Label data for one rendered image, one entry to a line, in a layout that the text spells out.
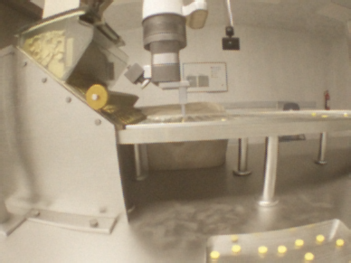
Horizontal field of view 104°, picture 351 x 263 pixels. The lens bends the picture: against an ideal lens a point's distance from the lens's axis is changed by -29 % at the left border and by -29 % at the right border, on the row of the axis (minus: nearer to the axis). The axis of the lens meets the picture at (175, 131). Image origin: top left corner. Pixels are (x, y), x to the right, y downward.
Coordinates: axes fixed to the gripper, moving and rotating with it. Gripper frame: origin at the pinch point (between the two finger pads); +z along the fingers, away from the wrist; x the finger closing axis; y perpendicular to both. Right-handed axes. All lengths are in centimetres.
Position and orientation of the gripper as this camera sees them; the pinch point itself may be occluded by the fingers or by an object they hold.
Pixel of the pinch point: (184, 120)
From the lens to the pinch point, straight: 32.8
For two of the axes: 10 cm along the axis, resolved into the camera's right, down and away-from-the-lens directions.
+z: 0.5, 9.9, 1.5
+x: -0.2, 1.5, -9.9
